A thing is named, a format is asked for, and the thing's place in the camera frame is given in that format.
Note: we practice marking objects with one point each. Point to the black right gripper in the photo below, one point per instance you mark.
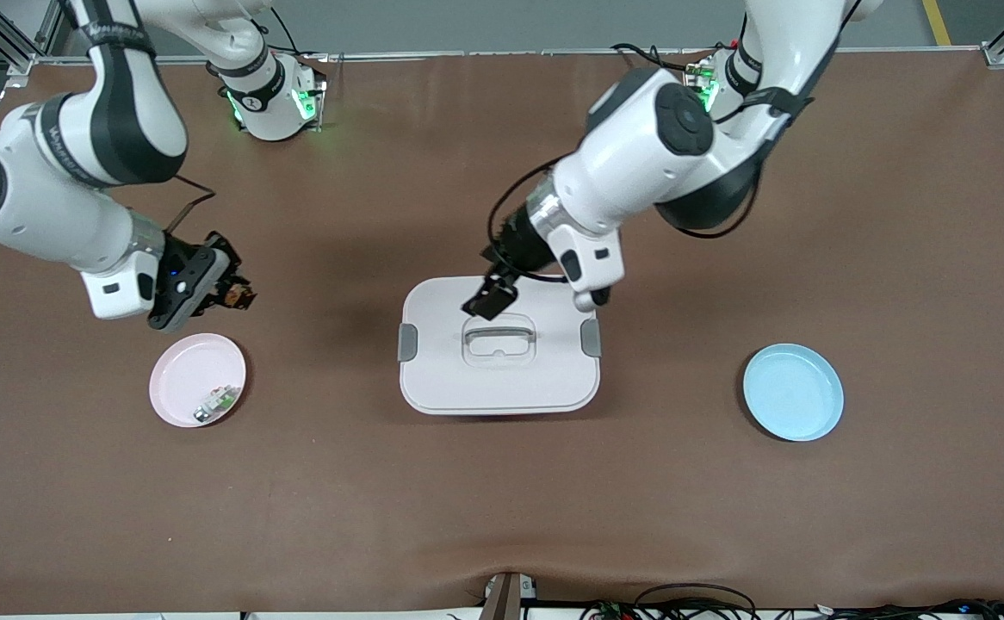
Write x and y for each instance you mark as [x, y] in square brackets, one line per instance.
[220, 258]

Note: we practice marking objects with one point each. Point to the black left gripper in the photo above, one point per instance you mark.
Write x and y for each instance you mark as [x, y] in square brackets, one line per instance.
[520, 241]

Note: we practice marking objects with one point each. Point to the orange and black push-button switch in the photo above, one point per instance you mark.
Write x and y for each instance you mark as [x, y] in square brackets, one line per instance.
[244, 299]

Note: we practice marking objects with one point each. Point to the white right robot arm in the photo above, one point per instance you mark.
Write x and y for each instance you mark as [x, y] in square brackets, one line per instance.
[37, 207]

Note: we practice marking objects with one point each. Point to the white lidded storage box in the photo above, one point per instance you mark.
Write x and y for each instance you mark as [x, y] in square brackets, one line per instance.
[502, 387]

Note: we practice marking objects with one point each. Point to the pink plate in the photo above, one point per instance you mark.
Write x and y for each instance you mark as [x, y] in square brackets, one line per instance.
[182, 370]

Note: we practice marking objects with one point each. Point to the grey box latch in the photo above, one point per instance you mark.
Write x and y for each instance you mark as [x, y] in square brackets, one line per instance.
[591, 337]
[407, 343]

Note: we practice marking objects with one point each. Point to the brown table mat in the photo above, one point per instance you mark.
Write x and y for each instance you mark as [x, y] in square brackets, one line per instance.
[502, 517]

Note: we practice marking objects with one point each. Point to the light blue plate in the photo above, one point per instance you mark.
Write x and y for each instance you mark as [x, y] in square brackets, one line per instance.
[793, 392]

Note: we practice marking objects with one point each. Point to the green and white switch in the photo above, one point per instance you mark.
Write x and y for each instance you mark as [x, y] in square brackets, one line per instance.
[220, 401]

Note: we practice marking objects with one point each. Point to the aluminium table edge rail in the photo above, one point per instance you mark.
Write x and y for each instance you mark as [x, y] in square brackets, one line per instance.
[511, 53]

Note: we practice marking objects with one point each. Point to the brown mount post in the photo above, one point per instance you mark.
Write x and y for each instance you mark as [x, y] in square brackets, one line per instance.
[506, 598]

